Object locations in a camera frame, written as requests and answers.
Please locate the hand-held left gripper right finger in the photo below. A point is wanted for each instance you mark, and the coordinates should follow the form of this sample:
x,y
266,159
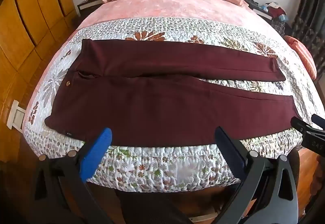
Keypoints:
x,y
229,149

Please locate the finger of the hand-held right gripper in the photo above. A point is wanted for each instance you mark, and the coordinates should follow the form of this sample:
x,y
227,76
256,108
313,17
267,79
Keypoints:
x,y
301,125
318,120

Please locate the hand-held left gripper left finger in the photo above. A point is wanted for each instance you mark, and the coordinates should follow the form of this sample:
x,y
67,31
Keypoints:
x,y
96,155

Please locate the maroon pants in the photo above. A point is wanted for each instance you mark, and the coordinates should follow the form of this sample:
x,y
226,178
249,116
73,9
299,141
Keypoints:
x,y
162,97

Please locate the floral quilted bedspread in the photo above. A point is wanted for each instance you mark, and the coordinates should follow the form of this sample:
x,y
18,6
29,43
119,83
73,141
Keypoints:
x,y
177,163

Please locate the pink striped pillow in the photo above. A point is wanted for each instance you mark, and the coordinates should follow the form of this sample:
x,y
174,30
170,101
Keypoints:
x,y
303,54

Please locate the small white stand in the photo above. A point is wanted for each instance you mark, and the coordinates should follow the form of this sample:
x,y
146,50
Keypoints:
x,y
16,115

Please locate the dark patterned curtain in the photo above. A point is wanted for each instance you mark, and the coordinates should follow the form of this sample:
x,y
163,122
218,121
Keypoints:
x,y
308,21

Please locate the red cloth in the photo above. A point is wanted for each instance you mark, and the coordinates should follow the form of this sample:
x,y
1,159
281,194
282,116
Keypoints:
x,y
276,11

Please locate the dark nightstand with clutter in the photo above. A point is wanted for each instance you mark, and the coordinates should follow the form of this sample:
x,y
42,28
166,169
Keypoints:
x,y
264,11

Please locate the wooden wardrobe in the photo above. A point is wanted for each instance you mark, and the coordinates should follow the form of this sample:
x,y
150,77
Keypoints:
x,y
28,23

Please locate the pink bed sheet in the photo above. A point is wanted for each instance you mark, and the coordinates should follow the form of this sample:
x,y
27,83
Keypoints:
x,y
177,8

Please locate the dark nightstand with papers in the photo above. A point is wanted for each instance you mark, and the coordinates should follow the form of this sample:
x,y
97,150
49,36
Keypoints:
x,y
87,2

